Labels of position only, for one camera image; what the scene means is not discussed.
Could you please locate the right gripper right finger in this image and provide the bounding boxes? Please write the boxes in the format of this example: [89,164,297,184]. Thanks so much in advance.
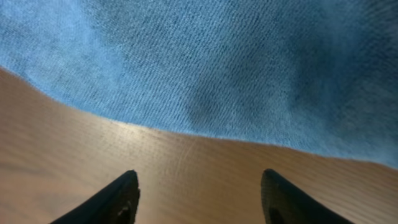
[261,169,352,224]

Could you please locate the blue microfibre cloth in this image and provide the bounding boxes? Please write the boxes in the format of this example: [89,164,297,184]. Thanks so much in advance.
[1,0,397,167]

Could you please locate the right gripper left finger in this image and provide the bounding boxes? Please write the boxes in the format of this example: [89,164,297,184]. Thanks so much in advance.
[52,170,140,224]

